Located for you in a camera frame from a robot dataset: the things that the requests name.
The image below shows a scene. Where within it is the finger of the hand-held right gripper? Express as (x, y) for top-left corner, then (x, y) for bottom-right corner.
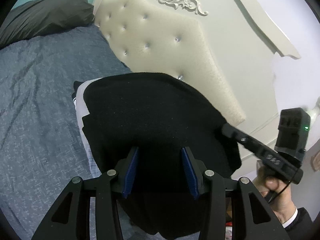
(221, 122), (266, 161)

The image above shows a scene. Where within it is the folded grey and white garment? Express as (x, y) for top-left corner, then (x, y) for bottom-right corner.
(71, 78), (105, 182)

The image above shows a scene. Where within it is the person's right forearm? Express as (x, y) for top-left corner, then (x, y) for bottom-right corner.
(281, 206), (316, 240)

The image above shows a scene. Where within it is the black sweater with white trim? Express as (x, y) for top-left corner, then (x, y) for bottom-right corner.
(82, 72), (242, 240)

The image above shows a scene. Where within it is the cream tufted headboard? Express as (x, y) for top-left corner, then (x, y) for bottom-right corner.
(92, 0), (320, 161)

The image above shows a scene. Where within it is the person's right hand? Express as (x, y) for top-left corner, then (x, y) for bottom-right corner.
(257, 166), (298, 225)

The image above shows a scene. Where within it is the bed with blue-grey sheet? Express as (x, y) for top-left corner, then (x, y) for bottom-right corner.
(0, 25), (160, 240)

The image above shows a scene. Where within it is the black cable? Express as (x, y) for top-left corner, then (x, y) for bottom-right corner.
(266, 169), (299, 203)

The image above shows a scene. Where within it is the dark grey long pillow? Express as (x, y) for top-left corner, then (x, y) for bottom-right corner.
(0, 0), (96, 50)

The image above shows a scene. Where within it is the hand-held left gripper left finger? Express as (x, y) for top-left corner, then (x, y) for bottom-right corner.
(31, 146), (139, 240)

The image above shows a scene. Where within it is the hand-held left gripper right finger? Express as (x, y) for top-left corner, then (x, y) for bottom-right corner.
(181, 147), (290, 240)

